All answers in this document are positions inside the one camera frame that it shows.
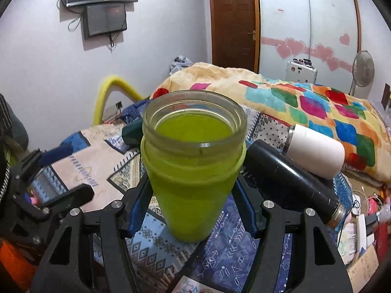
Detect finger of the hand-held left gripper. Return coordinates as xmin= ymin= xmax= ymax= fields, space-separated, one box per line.
xmin=38 ymin=184 xmax=95 ymax=212
xmin=29 ymin=144 xmax=75 ymax=167

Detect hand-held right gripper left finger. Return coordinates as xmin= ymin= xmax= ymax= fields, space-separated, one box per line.
xmin=29 ymin=177 xmax=152 ymax=293

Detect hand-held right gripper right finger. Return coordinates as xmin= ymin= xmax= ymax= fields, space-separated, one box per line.
xmin=233 ymin=175 xmax=352 ymax=293

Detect green glass cup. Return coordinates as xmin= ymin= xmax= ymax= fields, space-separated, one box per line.
xmin=141 ymin=90 xmax=248 ymax=244

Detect white thermos cup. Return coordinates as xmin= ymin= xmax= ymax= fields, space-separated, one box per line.
xmin=282 ymin=124 xmax=346 ymax=180

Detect black thermos bottle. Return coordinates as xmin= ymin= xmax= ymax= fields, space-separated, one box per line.
xmin=244 ymin=139 xmax=341 ymax=229

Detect grey striped cloth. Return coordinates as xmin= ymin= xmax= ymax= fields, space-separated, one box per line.
xmin=0 ymin=94 xmax=29 ymax=150

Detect yellow foam tube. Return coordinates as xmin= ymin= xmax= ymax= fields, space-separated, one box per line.
xmin=93 ymin=74 xmax=146 ymax=126

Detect dark teal object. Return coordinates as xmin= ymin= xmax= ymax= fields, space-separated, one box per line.
xmin=121 ymin=119 xmax=144 ymax=146

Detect colourful patchwork blanket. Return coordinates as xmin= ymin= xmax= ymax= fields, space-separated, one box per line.
xmin=151 ymin=63 xmax=391 ymax=187

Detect white power strip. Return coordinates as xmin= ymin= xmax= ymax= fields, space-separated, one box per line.
xmin=356 ymin=214 xmax=368 ymax=251

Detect cardboard box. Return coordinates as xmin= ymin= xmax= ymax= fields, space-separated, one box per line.
xmin=347 ymin=244 xmax=381 ymax=285

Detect white box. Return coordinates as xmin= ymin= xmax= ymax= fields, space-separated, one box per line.
xmin=285 ymin=58 xmax=318 ymax=85

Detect pale patterned clothes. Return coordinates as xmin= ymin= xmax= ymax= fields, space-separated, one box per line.
xmin=169 ymin=55 xmax=195 ymax=75

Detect brown wooden door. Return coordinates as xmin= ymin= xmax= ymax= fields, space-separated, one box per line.
xmin=208 ymin=0 xmax=261 ymax=74

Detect standing fan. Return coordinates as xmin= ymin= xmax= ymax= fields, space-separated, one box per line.
xmin=349 ymin=50 xmax=376 ymax=97

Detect wardrobe with pink hearts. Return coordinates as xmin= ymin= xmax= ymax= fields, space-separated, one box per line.
xmin=257 ymin=0 xmax=363 ymax=96

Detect small black wall monitor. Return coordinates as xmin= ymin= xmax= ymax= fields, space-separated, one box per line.
xmin=83 ymin=3 xmax=128 ymax=40

